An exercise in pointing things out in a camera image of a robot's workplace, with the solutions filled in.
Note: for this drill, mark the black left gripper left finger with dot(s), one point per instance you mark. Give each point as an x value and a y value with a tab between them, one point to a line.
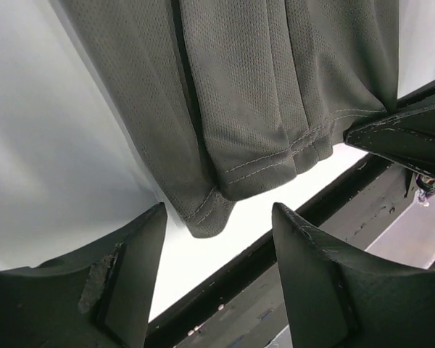
99	295

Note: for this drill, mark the dark grey t shirt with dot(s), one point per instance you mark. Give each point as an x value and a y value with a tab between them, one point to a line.
225	100

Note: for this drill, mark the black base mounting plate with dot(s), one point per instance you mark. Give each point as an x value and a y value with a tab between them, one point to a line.
242	305

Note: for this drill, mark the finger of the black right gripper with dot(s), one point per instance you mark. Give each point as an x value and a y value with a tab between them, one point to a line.
422	99
407	138

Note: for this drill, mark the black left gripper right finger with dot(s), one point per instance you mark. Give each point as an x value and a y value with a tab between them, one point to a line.
337	295

